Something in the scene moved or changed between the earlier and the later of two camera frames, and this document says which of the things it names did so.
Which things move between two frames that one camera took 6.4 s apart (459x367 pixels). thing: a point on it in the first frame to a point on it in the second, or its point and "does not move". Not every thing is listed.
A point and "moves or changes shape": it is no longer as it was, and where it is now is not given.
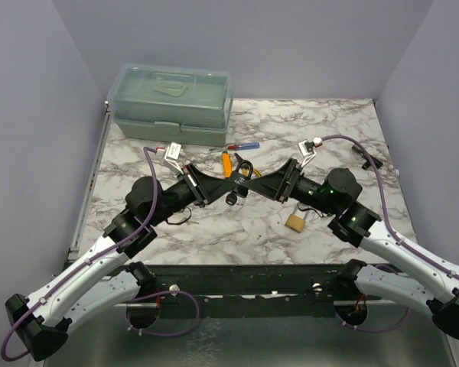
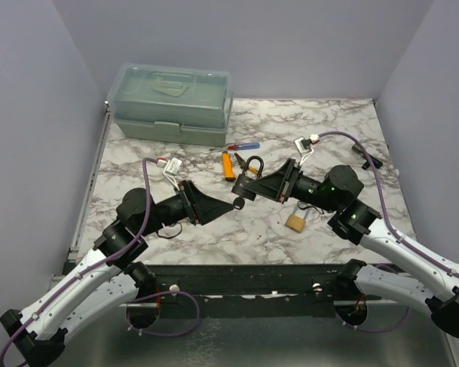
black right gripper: [274, 185] does not move
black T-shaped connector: [375, 162] does not move
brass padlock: [295, 222] does not move
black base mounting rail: [242, 290] does not move
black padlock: [240, 183] moves or changes shape
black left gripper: [203, 186] to [202, 208]
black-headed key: [231, 199] to [239, 203]
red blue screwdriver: [239, 146] does not move
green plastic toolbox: [170, 103] does not move
